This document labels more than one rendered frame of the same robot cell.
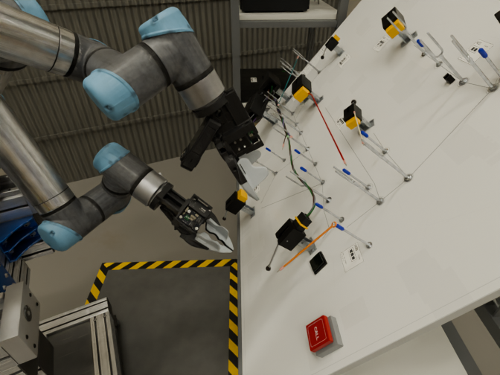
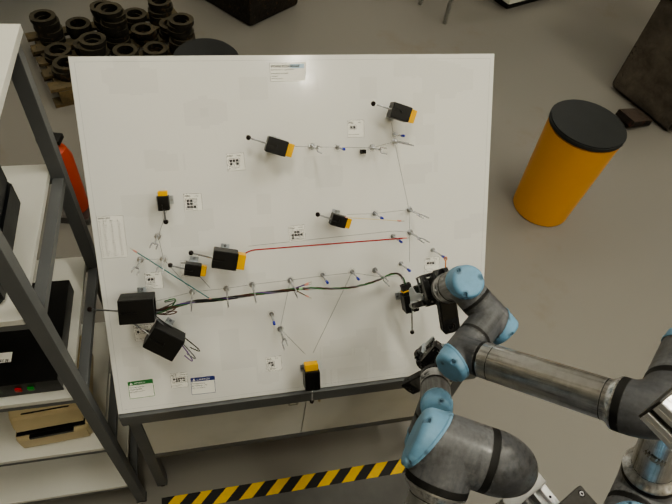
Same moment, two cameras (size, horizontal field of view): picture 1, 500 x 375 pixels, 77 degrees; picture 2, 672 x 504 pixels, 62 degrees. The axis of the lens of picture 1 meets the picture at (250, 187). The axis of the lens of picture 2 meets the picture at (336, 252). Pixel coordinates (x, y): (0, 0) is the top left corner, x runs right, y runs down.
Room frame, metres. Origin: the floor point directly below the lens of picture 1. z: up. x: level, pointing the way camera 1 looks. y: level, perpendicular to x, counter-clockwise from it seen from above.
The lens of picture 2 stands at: (1.05, 0.78, 2.54)
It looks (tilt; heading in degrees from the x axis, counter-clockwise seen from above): 51 degrees down; 253
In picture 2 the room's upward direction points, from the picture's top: 10 degrees clockwise
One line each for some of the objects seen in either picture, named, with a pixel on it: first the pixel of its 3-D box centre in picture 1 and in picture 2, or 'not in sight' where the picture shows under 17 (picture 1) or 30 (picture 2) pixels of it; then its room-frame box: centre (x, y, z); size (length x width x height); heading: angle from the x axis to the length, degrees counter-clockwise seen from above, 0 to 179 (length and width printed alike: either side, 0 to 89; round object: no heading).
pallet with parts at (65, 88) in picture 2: not in sight; (116, 36); (1.81, -3.09, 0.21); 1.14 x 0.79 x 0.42; 24
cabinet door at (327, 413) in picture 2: not in sight; (376, 401); (0.55, -0.01, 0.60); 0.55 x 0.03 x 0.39; 2
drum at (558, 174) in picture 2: not in sight; (562, 167); (-0.97, -1.48, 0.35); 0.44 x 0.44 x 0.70
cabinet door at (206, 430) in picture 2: not in sight; (227, 421); (1.10, 0.01, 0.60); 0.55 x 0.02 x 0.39; 2
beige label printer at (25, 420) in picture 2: not in sight; (52, 388); (1.65, -0.10, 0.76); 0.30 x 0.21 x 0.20; 96
